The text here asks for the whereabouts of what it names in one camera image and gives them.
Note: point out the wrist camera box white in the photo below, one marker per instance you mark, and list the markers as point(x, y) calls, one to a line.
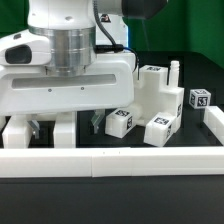
point(24, 48)

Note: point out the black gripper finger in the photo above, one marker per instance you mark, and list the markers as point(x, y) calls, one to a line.
point(35, 128)
point(96, 119)

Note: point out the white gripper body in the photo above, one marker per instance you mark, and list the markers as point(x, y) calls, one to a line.
point(105, 84)

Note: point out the white chair seat part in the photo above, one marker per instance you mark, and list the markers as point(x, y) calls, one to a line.
point(157, 90)

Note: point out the white side block left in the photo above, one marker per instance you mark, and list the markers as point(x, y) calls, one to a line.
point(2, 122)

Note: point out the white front fence bar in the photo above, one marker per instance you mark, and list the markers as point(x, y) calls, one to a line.
point(111, 162)

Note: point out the white chair back frame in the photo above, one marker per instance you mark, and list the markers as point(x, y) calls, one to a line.
point(18, 133)

